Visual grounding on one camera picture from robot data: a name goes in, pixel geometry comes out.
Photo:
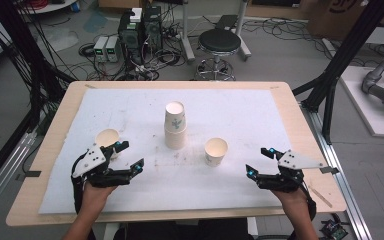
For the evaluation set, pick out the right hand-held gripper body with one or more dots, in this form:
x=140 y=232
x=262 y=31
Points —
x=296 y=161

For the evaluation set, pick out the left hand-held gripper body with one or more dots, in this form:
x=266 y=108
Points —
x=91 y=160

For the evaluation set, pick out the plain paper cup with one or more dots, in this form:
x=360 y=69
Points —
x=106 y=137

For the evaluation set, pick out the stack of white cups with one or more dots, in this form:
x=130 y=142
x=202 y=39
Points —
x=175 y=140

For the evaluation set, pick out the printed paper cup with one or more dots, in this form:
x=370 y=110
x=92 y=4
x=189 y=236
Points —
x=215 y=148
x=175 y=120

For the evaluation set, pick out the person's left hand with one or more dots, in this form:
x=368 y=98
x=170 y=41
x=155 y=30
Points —
x=95 y=200

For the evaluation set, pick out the person's right hand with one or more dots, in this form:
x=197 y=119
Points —
x=295 y=205

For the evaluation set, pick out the black tape strip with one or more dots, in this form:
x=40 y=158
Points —
x=330 y=170
x=32 y=173

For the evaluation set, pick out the thin wooden stick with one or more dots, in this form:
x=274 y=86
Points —
x=320 y=197

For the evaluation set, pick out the person's lap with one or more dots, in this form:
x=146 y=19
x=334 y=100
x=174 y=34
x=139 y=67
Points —
x=180 y=231

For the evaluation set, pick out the green circuit board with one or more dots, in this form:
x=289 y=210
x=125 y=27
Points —
x=335 y=230

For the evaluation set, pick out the white floor platform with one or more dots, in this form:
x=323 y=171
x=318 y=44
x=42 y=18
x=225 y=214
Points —
x=373 y=116

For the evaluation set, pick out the grey power supply unit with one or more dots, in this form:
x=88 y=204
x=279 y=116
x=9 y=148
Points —
x=100 y=50
x=113 y=50

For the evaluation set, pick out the black computer tower green front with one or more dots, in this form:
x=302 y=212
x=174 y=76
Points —
x=130 y=36

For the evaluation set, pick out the white metal stand leg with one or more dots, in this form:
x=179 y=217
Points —
x=187 y=40
x=243 y=36

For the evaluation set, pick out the black round stool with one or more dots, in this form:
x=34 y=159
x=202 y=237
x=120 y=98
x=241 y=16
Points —
x=219 y=40

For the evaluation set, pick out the small white box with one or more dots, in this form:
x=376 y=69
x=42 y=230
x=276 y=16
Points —
x=136 y=15

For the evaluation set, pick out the low wooden box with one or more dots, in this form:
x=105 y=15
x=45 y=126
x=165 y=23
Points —
x=123 y=3

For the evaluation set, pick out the blue tape roll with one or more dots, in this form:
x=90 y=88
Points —
x=75 y=6

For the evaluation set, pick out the large printed cardboard box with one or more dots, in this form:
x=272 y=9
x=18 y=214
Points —
x=333 y=16

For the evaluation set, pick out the aluminium floor rail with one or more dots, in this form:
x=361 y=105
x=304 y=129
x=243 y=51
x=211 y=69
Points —
x=343 y=186
x=3 y=180

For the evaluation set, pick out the black metal frame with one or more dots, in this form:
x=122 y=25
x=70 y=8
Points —
x=346 y=53
x=20 y=50

